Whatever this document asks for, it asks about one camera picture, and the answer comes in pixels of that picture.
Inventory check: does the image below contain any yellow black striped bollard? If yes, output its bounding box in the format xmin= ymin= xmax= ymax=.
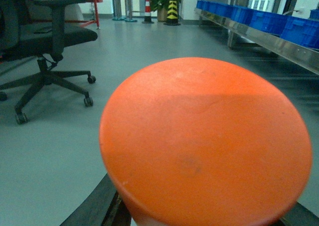
xmin=164 ymin=0 xmax=180 ymax=26

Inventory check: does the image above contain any black office chair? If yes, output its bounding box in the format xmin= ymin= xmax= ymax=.
xmin=0 ymin=0 xmax=98 ymax=124

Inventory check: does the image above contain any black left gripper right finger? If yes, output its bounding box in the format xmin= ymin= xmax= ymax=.
xmin=279 ymin=203 xmax=319 ymax=226

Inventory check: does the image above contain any red white traffic cone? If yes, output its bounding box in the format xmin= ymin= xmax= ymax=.
xmin=142 ymin=0 xmax=154 ymax=24

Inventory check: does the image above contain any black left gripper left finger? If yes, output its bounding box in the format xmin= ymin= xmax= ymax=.
xmin=62 ymin=175 xmax=132 ymax=226

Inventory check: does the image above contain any row of blue bins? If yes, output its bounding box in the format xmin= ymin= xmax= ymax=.
xmin=196 ymin=0 xmax=319 ymax=49

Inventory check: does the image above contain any red metal frame table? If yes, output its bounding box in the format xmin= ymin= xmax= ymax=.
xmin=66 ymin=0 xmax=103 ymax=29

